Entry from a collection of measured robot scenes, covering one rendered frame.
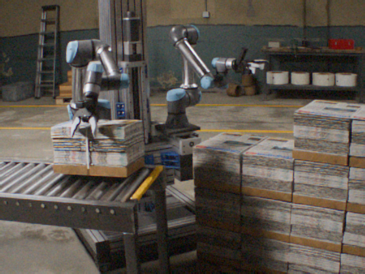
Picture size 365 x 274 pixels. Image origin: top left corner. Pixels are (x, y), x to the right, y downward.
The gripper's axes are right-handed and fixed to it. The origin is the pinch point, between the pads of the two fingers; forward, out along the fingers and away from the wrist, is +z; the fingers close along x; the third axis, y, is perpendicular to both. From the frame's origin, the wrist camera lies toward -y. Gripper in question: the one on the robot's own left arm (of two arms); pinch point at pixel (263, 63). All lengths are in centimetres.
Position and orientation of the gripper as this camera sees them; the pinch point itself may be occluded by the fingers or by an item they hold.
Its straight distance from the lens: 289.3
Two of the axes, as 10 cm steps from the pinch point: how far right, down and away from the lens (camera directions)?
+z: 7.9, 1.3, -6.0
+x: -6.0, 3.5, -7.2
